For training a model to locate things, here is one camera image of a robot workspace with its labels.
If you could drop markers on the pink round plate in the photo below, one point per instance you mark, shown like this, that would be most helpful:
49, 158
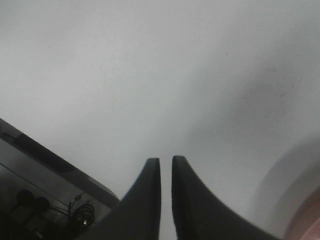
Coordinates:
305, 225

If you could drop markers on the dark robot base platform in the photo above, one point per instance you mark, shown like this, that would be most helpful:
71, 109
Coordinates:
44, 197

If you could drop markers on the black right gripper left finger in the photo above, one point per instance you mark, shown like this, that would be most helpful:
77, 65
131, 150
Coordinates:
137, 216

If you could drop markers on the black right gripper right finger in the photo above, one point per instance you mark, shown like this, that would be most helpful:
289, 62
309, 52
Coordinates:
199, 215

